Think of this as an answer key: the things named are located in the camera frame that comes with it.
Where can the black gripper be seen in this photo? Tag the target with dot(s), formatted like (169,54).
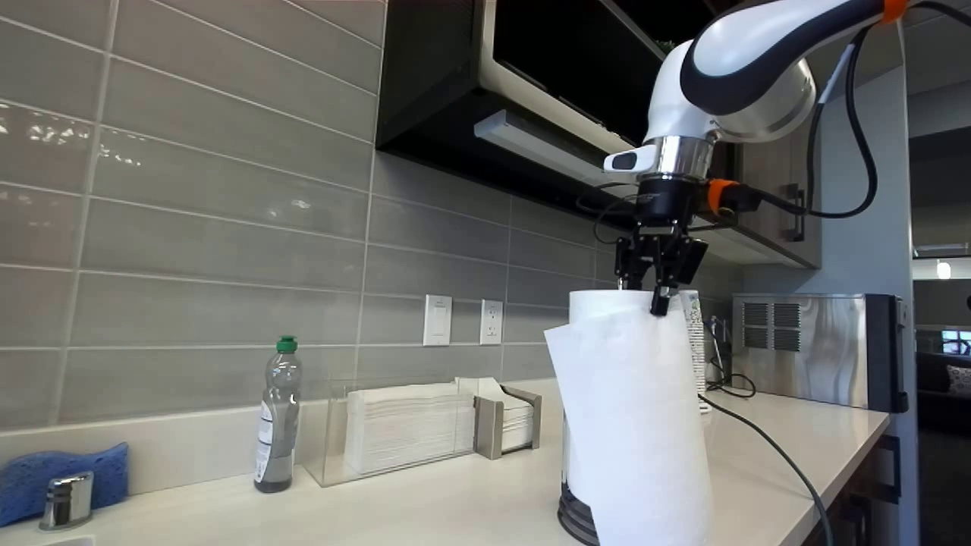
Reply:
(667,217)

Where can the white paper towel roll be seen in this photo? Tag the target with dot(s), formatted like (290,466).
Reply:
(632,412)

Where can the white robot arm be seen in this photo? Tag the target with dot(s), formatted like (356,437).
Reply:
(747,61)

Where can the clear folded towel dispenser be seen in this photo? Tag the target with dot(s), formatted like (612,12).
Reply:
(397,428)

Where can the stainless steel appliance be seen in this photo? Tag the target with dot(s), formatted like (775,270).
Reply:
(829,350)

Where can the white napkin box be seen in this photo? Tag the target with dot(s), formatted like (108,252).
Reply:
(517,425)

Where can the grey napkin holder box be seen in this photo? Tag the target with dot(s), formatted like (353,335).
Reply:
(486,425)

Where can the clear bottle green cap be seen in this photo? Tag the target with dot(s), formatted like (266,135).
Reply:
(279,425)

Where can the small shiny metal container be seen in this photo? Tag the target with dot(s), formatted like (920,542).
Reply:
(67,500)

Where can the blue sponge cloth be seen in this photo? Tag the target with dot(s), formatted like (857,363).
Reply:
(41,475)

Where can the wrist mount with orange connectors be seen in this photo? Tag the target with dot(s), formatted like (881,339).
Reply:
(723,199)

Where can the white wall power outlet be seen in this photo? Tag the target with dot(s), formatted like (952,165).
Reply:
(490,321)

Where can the dark overhead wall cabinet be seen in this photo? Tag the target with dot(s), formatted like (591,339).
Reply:
(548,71)

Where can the white wall light switch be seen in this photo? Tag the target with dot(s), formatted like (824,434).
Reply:
(437,320)

